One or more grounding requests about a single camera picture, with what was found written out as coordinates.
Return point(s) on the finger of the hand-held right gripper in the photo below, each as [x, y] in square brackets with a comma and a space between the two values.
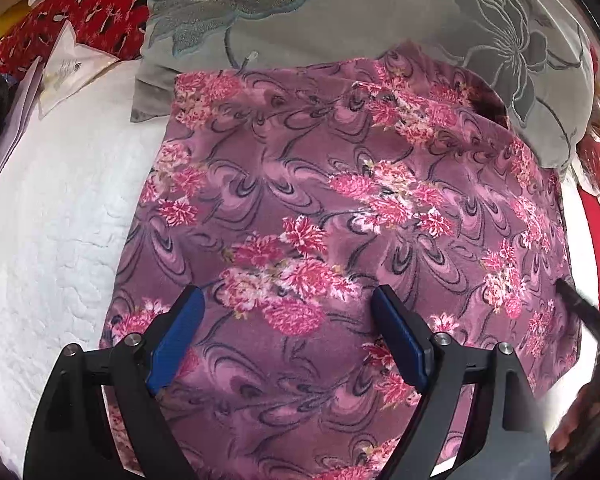
[587, 310]

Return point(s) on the white paper sheet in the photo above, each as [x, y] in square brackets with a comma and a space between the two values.
[10, 130]

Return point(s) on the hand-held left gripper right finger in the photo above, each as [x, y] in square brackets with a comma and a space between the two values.
[400, 335]

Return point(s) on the white quilted bedspread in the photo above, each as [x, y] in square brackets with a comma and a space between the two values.
[70, 210]

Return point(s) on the red floral quilt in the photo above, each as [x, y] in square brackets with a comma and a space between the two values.
[105, 15]

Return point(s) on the grey floral pillow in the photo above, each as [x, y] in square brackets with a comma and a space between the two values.
[355, 10]

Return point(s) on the yellow box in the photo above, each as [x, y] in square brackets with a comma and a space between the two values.
[2, 30]

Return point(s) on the person's right hand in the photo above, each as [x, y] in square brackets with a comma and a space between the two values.
[575, 420]

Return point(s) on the white paper packet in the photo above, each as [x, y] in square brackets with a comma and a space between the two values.
[70, 70]

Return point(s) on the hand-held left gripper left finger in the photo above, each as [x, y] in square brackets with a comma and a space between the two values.
[177, 340]

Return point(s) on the purple floral shirt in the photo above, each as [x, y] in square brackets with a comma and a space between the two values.
[305, 185]

